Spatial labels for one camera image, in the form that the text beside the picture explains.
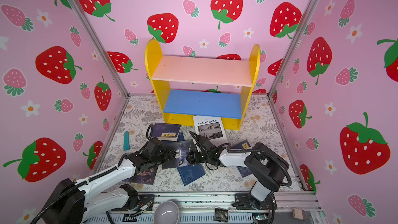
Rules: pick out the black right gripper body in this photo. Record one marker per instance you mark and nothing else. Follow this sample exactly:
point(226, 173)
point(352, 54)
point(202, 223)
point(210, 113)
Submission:
point(198, 156)

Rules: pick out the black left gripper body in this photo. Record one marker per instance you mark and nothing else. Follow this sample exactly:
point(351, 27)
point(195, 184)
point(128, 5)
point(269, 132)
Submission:
point(164, 157)

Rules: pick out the black wolf cover book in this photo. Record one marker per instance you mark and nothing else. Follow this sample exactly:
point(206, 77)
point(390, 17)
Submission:
point(182, 150)

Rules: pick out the dark blue thick book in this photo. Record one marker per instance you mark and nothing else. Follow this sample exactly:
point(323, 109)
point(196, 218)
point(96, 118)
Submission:
point(166, 131)

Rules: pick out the blue book yellow label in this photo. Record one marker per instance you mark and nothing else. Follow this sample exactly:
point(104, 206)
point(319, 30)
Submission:
point(190, 174)

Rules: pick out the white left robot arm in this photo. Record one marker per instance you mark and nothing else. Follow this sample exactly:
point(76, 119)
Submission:
point(76, 202)

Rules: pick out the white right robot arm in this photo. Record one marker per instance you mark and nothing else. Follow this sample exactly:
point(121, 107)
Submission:
point(269, 169)

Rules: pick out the blue book under stack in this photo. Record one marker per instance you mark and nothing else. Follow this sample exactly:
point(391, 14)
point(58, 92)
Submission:
point(179, 138)

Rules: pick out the dark portrait cover book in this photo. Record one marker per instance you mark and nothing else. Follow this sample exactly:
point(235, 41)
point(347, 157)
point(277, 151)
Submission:
point(146, 177)

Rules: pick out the white photo cover book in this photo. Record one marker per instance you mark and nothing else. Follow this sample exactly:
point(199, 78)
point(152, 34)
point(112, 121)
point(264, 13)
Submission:
point(212, 128)

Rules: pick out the teal plastic bar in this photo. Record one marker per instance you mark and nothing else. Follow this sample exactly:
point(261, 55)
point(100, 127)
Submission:
point(126, 142)

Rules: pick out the navy book right side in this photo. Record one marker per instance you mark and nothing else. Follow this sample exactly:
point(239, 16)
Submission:
point(244, 171)

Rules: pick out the grey bowl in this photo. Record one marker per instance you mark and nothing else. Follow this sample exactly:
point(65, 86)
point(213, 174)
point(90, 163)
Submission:
point(166, 213)

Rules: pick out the yellow wooden bookshelf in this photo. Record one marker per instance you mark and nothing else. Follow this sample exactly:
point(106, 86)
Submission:
point(181, 106)

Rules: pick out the small black circuit board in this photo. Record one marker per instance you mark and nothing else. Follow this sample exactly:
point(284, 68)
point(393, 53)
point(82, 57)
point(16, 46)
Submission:
point(221, 215)

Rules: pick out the beige small box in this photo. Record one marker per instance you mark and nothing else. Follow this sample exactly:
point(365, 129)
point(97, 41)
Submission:
point(298, 214)

